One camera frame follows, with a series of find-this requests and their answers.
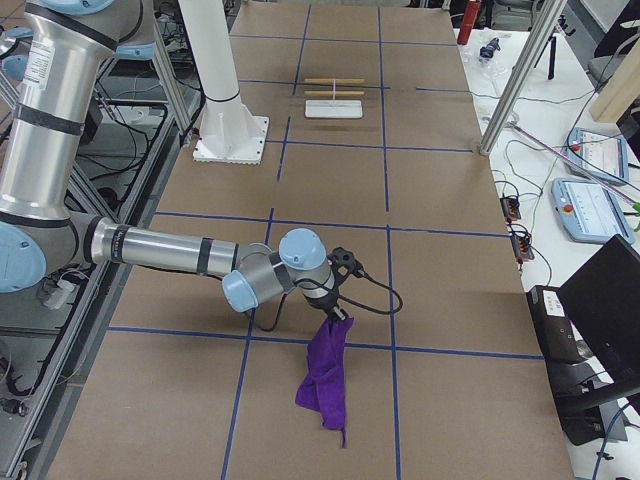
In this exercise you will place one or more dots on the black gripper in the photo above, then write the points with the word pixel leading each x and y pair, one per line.
pixel 330 304

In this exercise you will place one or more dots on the purple towel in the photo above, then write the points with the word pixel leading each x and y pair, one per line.
pixel 323 388

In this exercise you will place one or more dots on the white wooden towel rack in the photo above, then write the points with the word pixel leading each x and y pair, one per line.
pixel 333 98

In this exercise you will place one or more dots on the black monitor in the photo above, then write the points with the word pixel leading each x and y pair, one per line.
pixel 601 299

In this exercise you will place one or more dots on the teach pendant near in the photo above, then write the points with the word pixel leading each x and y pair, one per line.
pixel 588 212

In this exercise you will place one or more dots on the teach pendant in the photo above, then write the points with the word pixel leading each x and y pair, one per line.
pixel 604 155
pixel 588 212

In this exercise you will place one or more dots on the black computer box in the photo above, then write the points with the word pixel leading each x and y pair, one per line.
pixel 569 374

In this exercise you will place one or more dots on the blue black tool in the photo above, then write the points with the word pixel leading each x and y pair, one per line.
pixel 488 51

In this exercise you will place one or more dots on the teach pendant far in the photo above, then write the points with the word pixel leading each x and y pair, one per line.
pixel 604 155

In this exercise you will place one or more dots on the red bottle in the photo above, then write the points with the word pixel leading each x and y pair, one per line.
pixel 468 21

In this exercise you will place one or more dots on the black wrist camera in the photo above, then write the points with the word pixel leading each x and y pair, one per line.
pixel 344 263

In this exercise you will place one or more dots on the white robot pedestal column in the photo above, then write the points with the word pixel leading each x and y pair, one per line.
pixel 228 132

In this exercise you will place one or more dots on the aluminium frame rail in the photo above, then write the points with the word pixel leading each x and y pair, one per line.
pixel 46 355

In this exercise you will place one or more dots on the aluminium frame post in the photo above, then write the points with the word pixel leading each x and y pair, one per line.
pixel 533 47

